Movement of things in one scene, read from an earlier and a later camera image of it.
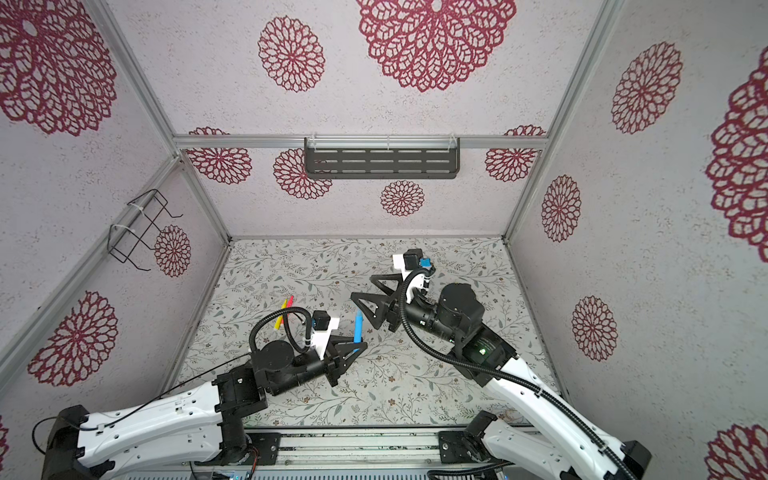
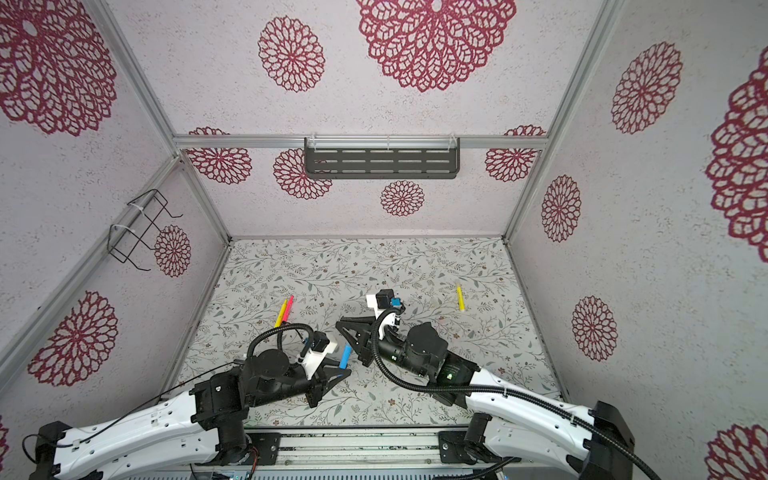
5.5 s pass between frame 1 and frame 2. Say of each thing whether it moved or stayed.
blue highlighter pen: moved
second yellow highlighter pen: stayed
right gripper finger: moved
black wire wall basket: stayed
